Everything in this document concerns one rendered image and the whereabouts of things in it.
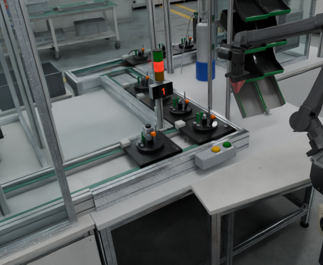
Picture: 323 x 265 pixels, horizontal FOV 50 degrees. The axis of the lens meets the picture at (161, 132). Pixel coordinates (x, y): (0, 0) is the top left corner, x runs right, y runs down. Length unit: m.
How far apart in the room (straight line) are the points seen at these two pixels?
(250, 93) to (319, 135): 0.74
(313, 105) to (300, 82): 1.79
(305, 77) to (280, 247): 1.46
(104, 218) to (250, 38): 1.00
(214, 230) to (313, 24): 0.96
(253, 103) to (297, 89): 1.20
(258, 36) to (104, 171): 0.95
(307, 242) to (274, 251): 0.25
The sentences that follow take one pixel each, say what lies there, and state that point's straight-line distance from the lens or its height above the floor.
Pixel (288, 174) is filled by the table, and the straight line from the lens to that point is 1.78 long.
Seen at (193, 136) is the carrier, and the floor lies 0.97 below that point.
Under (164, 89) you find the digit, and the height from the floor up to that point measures 1.21.
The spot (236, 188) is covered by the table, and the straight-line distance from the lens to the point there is 1.65.
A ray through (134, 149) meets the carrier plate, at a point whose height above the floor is 0.97.
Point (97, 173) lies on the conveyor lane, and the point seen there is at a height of 0.92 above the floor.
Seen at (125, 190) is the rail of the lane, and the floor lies 0.91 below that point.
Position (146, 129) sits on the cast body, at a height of 1.08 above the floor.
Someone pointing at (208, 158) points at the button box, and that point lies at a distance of 1.67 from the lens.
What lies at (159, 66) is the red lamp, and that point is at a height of 1.34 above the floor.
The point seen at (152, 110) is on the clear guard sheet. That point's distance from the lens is 1.86.
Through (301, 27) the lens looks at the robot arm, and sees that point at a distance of 1.49.
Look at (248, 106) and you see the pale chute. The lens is 1.99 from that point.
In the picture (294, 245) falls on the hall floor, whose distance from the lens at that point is 2.63.
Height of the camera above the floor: 1.91
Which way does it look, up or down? 30 degrees down
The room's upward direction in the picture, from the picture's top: 5 degrees counter-clockwise
